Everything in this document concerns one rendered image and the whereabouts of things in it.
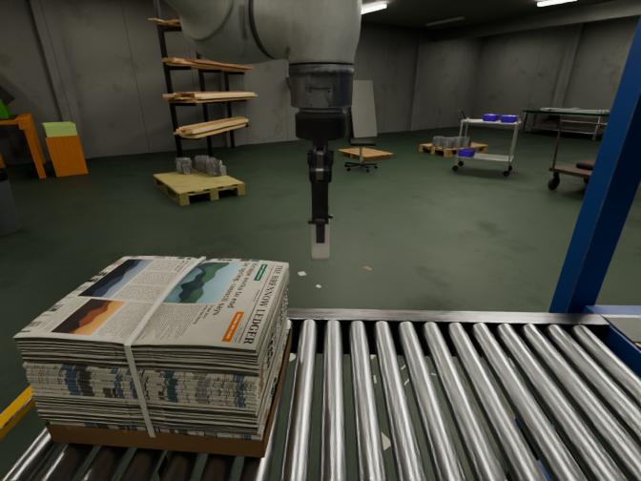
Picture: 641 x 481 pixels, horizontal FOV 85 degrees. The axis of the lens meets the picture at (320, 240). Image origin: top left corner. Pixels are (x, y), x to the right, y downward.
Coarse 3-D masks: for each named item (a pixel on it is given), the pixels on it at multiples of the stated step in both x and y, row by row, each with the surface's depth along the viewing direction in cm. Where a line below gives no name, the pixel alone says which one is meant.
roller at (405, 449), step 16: (384, 336) 88; (384, 352) 83; (384, 368) 78; (400, 368) 79; (384, 384) 75; (400, 384) 74; (384, 400) 72; (400, 400) 70; (400, 416) 66; (400, 432) 63; (400, 448) 61; (416, 448) 61; (400, 464) 59; (416, 464) 58; (400, 480) 57; (416, 480) 56
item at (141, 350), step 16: (176, 272) 70; (192, 272) 71; (160, 288) 65; (176, 288) 65; (192, 288) 65; (160, 304) 60; (176, 304) 60; (160, 320) 56; (128, 336) 53; (144, 336) 53; (144, 352) 52; (128, 368) 54; (144, 368) 54; (128, 384) 54; (144, 384) 54; (128, 400) 55; (160, 400) 55; (160, 416) 56
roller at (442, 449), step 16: (400, 336) 90; (416, 336) 88; (416, 352) 82; (416, 368) 78; (416, 384) 75; (432, 384) 74; (416, 400) 72; (432, 400) 70; (432, 416) 66; (432, 432) 64; (448, 432) 64; (432, 448) 62; (448, 448) 61; (432, 464) 60; (448, 464) 58; (448, 480) 56; (464, 480) 56
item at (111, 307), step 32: (96, 288) 64; (128, 288) 65; (64, 320) 55; (96, 320) 56; (128, 320) 56; (32, 352) 53; (64, 352) 53; (96, 352) 52; (32, 384) 56; (64, 384) 55; (96, 384) 55; (64, 416) 58; (96, 416) 57; (128, 416) 57
